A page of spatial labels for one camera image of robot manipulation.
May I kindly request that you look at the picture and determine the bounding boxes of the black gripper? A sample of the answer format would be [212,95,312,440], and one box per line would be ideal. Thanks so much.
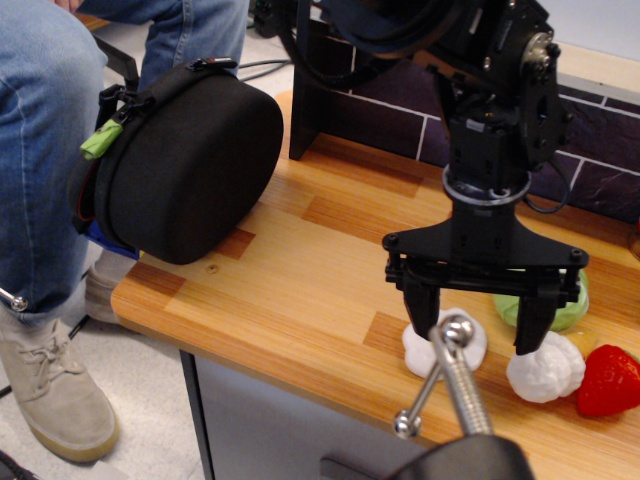
[382,167,589,356]

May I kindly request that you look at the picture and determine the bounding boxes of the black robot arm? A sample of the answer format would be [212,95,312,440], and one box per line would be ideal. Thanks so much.
[272,1,589,356]

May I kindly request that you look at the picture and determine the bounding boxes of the black zipper case bag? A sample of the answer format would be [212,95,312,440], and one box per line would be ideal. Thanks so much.
[67,57,284,265]

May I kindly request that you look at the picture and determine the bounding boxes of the blue object under bag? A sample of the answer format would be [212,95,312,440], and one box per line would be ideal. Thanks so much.
[85,221,140,261]

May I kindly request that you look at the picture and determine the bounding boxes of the green zipper pull tab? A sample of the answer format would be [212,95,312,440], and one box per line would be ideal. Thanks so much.
[80,120,124,160]

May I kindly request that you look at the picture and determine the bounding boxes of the green toy cabbage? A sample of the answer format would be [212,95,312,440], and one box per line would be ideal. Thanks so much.
[492,270,590,332]

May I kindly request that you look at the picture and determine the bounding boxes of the white toy garlic left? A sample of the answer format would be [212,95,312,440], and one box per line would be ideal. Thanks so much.
[402,308,488,378]

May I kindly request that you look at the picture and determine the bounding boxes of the white toy cauliflower right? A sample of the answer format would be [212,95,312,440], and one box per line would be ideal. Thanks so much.
[506,332,586,404]

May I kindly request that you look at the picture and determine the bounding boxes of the red toy strawberry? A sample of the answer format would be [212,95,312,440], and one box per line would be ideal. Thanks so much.
[577,344,639,417]

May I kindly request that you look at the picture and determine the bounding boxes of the beige suede shoe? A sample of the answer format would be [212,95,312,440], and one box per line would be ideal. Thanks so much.
[1,311,119,463]

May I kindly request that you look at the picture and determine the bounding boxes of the person leg blue jeans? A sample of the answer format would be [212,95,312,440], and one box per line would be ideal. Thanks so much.
[1,1,106,327]

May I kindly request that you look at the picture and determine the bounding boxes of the metal clamp screw handle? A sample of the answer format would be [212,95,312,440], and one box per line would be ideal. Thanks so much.
[393,313,494,440]

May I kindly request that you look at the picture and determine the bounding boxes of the black shelf frame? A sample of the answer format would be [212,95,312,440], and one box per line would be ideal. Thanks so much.
[288,0,451,162]

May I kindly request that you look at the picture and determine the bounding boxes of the grey cable on floor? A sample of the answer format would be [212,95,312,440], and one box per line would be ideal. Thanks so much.
[234,57,292,84]

